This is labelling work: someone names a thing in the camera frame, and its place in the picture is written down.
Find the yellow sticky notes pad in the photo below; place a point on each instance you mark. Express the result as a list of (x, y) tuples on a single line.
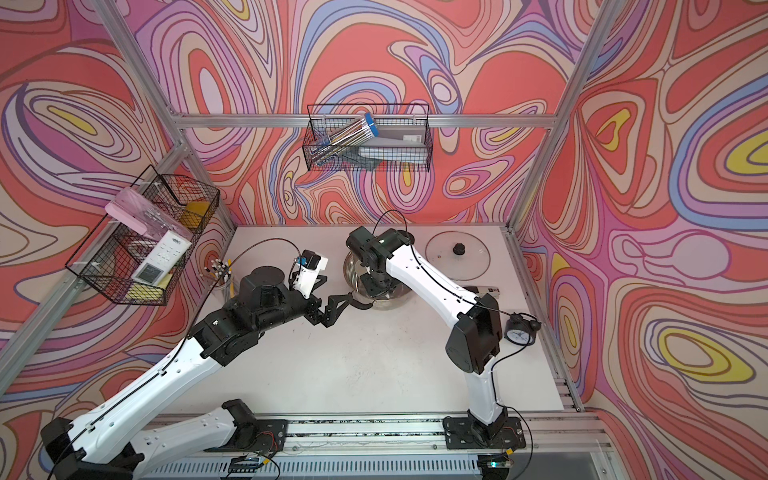
[(144, 294)]

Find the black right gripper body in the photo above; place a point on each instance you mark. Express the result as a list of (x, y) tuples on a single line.
[(378, 283)]

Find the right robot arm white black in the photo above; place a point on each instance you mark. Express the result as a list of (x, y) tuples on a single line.
[(474, 320)]

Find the black wire basket left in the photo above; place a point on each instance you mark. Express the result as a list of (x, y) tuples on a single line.
[(112, 252)]

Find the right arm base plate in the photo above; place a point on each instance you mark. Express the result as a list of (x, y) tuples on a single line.
[(466, 433)]

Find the white calculator device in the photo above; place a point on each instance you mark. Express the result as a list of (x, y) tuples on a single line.
[(161, 259)]

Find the black alarm clock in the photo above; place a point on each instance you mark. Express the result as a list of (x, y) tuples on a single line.
[(522, 329)]

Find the stainless steel pot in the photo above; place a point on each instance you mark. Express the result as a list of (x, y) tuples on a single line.
[(353, 272)]

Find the black wire basket back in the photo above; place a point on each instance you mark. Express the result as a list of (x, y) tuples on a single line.
[(413, 115)]

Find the tube of pencils blue cap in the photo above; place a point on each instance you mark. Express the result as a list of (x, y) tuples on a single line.
[(331, 143)]

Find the white grey box in basket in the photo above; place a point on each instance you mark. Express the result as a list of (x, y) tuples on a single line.
[(396, 144)]

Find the pink box in basket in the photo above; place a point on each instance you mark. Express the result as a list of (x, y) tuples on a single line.
[(132, 209)]

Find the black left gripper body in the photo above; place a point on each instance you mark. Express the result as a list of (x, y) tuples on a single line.
[(312, 312)]

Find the glass pot lid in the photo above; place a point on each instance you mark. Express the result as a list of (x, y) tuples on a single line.
[(460, 256)]

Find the aluminium rail front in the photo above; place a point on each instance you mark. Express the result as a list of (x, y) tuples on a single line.
[(544, 432)]

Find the black wire basket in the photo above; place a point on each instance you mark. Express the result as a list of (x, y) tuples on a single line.
[(112, 252), (413, 115)]

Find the yellow object in basket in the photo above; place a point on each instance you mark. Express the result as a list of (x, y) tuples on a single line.
[(194, 214)]

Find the clear pen holder cup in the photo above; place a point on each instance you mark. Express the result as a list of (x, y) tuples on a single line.
[(223, 280)]

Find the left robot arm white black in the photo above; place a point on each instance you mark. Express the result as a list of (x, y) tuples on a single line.
[(112, 441)]

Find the black white stapler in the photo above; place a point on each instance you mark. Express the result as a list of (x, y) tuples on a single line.
[(483, 290)]

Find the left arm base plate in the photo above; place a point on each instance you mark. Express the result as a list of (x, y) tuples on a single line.
[(257, 436)]

